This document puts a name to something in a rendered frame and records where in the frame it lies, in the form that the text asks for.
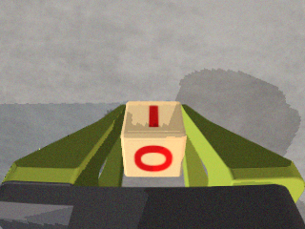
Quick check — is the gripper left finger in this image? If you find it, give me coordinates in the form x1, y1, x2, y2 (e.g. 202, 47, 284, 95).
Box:
1, 105, 126, 187

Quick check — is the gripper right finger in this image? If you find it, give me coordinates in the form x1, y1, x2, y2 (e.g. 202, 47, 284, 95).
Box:
181, 104, 305, 202

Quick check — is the tan letter block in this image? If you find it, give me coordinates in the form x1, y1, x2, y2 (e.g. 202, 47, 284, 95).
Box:
121, 101, 187, 177

